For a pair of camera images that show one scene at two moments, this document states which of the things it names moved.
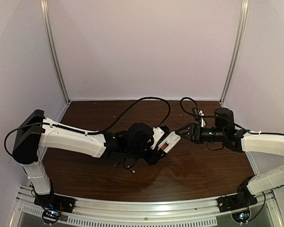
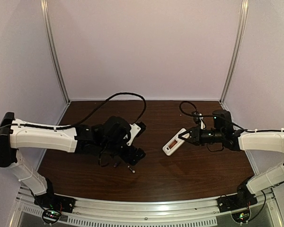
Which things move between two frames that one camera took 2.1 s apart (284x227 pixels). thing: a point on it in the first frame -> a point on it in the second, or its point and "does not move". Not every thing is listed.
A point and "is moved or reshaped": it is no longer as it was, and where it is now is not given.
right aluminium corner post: x=236 y=48 does not move
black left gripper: x=155 y=158 -> x=134 y=156
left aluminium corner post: x=44 y=3 does not move
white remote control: x=169 y=142 is moved or reshaped
